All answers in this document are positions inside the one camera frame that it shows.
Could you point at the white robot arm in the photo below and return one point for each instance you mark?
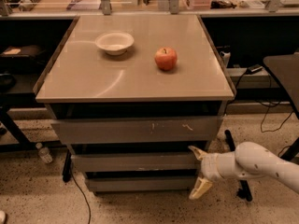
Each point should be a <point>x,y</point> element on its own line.
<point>248,161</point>

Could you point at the grey top drawer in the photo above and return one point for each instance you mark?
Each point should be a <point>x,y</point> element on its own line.
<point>110,131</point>

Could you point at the black left table leg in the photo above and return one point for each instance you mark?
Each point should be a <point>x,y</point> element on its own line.
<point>13,128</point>

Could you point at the red apple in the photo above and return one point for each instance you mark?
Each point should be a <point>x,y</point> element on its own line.
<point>166,58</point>

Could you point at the dark side table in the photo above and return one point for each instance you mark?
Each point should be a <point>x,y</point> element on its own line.
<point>285,71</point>

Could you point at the grey drawer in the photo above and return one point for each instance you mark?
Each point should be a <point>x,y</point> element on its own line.
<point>140,183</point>
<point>135,162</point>
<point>110,131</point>

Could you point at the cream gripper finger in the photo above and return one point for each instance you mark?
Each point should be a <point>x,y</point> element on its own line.
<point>201,186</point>
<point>198,153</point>

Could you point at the grey bottom drawer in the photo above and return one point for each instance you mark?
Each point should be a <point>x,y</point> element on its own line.
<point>140,183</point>

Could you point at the grey drawer cabinet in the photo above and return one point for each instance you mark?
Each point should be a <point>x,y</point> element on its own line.
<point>83,82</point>

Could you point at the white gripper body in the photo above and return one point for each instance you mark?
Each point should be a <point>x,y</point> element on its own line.
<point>209,168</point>

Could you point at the clear plastic bottle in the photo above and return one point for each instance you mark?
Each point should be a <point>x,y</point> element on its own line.
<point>44,153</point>

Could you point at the black stand base bar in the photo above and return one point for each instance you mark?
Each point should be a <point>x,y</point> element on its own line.
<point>244,191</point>

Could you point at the black power adapter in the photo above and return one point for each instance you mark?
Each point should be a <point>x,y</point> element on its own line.
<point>253,69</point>

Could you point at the white paper bowl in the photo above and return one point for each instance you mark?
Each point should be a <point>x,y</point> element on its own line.
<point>114,43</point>

